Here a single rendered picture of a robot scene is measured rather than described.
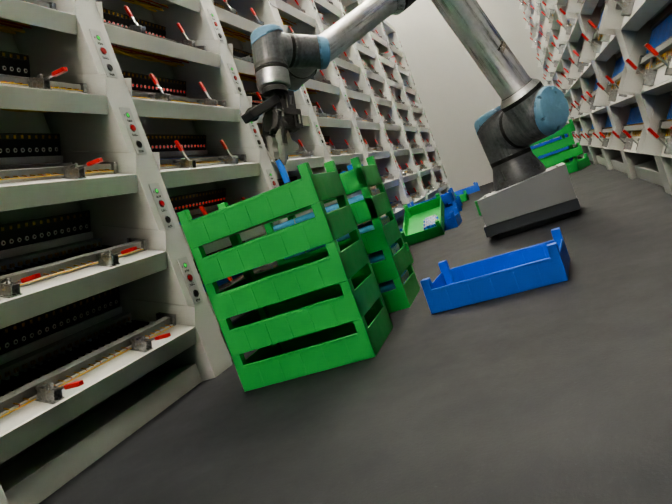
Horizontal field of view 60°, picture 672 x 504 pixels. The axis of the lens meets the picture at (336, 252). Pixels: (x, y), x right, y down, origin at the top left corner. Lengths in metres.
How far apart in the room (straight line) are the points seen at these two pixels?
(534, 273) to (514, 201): 0.82
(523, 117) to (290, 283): 1.14
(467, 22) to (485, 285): 1.01
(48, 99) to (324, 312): 0.74
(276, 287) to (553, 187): 1.17
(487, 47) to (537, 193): 0.50
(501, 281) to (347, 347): 0.36
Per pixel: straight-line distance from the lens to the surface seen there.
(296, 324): 1.18
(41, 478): 1.19
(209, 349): 1.53
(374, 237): 1.47
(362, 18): 1.99
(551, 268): 1.27
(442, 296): 1.32
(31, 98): 1.39
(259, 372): 1.25
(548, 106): 2.04
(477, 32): 2.04
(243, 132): 2.15
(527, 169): 2.15
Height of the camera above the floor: 0.30
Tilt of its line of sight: 4 degrees down
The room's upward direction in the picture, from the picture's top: 20 degrees counter-clockwise
